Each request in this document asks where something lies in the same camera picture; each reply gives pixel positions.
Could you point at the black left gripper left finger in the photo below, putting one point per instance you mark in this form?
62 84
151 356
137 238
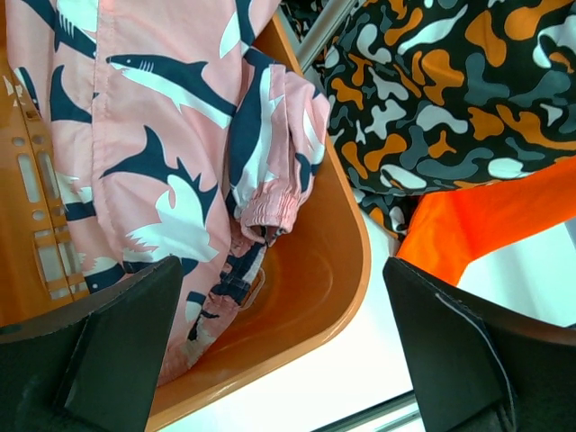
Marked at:
91 365

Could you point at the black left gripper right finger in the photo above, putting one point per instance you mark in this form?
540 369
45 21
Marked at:
476 366

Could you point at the pink navy patterned shorts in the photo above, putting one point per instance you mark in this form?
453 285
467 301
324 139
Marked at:
173 135

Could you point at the black orange patterned shorts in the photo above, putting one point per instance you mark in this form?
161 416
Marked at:
439 96

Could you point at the orange plastic basket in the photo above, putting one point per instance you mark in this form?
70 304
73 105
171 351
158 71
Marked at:
310 285

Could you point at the silver clothes rack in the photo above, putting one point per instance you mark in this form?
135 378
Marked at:
334 13

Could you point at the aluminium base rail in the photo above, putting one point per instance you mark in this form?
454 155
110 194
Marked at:
395 414

